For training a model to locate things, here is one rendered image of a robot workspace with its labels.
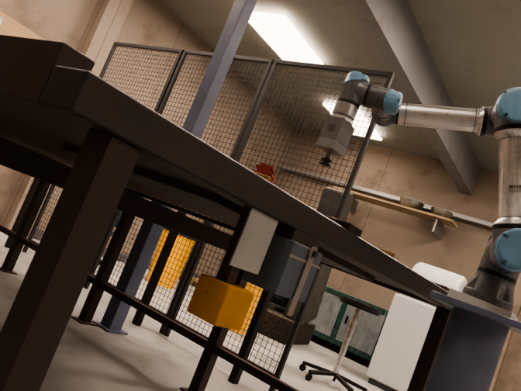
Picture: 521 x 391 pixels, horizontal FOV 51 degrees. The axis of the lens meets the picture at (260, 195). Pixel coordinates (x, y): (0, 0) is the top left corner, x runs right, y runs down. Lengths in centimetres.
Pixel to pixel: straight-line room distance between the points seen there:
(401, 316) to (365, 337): 143
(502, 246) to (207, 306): 92
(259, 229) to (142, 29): 648
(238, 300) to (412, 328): 485
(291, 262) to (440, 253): 811
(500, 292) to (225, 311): 99
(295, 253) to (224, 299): 22
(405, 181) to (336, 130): 796
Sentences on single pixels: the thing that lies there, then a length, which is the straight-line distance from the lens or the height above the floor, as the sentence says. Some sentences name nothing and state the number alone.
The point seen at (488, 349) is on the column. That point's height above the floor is 77.
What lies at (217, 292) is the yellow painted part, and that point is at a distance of 107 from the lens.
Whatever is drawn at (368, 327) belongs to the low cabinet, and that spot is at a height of 46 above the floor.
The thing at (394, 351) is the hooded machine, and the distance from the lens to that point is 592.
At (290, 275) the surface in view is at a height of 76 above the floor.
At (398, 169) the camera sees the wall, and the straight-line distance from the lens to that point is 980.
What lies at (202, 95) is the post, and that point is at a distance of 372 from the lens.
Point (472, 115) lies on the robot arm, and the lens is 192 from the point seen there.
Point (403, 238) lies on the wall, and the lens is 944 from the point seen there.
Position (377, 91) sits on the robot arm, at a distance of 181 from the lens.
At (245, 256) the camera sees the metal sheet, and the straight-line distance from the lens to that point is 110.
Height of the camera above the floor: 77
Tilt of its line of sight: 6 degrees up
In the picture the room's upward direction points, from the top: 22 degrees clockwise
